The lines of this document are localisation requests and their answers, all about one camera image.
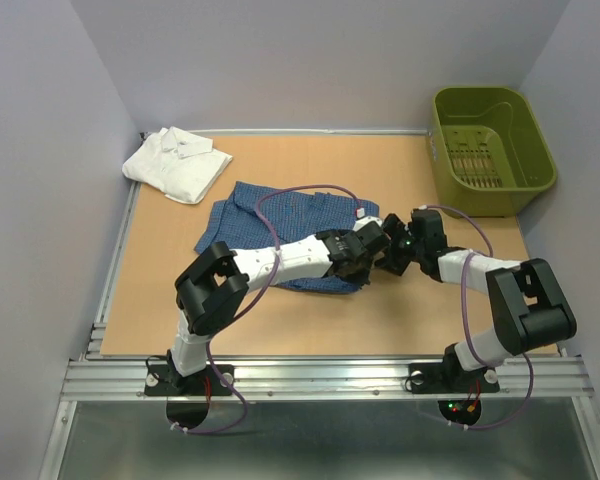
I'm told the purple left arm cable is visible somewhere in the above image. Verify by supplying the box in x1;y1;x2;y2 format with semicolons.
167;184;366;435

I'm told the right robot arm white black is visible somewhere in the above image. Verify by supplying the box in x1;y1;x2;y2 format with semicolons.
376;208;577;393

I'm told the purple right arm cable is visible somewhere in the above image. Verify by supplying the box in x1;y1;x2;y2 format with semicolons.
414;203;535;432

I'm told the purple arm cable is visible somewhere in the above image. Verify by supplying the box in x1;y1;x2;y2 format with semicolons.
167;184;366;435
414;203;535;432

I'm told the white shirt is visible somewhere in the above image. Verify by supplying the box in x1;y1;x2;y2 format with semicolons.
122;126;233;205

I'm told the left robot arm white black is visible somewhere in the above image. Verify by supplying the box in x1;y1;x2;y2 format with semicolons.
167;217;390;394

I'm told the green plastic basket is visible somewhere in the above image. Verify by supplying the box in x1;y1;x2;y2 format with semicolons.
427;86;557;217

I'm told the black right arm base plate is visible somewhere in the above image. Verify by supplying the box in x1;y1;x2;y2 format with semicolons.
405;362;500;395

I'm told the blue checkered long sleeve shirt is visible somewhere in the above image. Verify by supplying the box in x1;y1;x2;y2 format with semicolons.
194;182;380;294

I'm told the aluminium mounting rail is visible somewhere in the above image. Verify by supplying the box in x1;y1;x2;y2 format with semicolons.
60;355;594;402

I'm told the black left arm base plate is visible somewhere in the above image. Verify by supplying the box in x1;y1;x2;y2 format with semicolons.
144;363;232;398

